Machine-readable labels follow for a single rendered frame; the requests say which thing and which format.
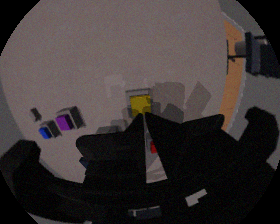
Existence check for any purple button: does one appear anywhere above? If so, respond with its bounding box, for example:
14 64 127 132
55 107 83 131

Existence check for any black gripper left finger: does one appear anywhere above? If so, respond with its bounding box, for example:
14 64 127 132
75 113 147 176

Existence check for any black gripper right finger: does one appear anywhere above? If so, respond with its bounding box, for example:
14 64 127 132
145 112 225 179

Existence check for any blue button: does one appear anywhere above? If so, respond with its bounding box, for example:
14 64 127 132
39 120 59 140

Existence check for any yellow button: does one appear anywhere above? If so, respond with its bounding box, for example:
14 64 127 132
125 88 153 119

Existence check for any red button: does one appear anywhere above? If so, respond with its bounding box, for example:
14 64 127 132
145 132 157 153

